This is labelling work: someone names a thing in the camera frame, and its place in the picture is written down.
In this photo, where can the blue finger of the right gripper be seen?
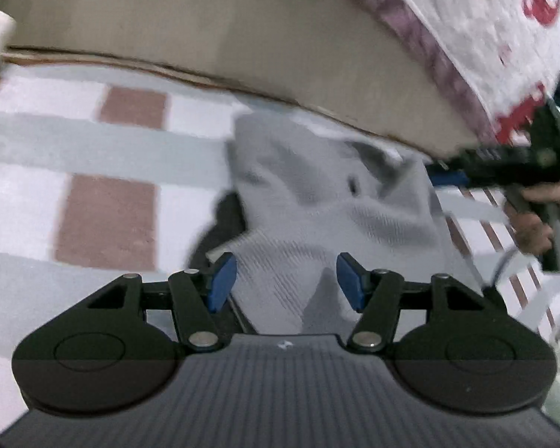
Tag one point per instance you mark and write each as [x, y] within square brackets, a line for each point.
[448, 178]

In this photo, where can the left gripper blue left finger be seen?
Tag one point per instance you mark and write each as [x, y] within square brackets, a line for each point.
[196, 296]

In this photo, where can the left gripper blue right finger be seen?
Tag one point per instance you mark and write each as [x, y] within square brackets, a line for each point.
[375, 295]

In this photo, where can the grey waffle knit shirt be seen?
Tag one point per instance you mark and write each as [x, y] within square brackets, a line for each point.
[307, 199]

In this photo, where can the person's right hand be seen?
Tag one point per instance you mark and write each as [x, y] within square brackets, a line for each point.
[531, 235]

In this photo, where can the quilted bear pattern bedspread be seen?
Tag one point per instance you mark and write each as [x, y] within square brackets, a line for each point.
[495, 61]

